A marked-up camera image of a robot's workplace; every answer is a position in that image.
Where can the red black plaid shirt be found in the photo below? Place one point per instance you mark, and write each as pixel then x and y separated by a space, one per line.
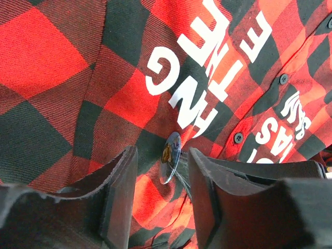
pixel 246 81

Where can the brown round brooch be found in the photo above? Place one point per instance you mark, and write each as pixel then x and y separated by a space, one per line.
pixel 170 158

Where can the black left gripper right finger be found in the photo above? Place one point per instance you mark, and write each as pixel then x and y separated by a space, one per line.
pixel 247 205

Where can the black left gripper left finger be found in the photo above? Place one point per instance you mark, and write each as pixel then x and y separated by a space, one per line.
pixel 93 212

